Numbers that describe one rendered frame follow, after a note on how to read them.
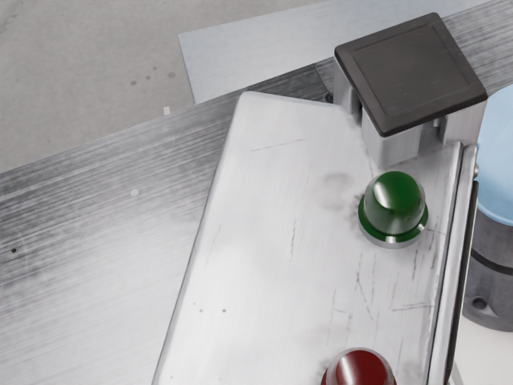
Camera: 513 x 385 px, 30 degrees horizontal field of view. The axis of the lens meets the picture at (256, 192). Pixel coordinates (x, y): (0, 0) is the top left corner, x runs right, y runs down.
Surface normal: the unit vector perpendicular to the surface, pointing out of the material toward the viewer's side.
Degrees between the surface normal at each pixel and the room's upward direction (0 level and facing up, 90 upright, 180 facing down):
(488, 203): 88
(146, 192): 0
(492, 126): 8
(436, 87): 0
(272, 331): 0
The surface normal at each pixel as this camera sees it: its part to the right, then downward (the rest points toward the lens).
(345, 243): -0.06, -0.51
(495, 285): -0.46, 0.57
